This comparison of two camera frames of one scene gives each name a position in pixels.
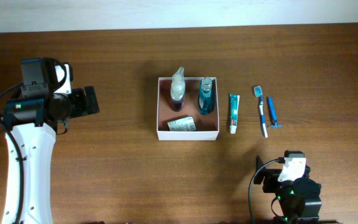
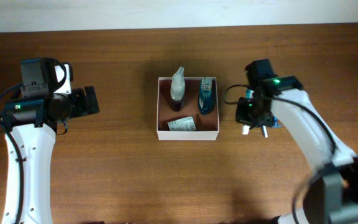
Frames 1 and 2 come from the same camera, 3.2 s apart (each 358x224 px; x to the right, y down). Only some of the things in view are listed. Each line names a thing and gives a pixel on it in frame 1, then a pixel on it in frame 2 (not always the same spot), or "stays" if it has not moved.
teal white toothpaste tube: x=234 y=107 to x=245 y=129
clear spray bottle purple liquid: x=178 y=89 stays
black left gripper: x=90 y=99 stays
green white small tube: x=186 y=124 stays
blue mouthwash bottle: x=206 y=95 stays
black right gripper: x=268 y=182 to x=247 y=112
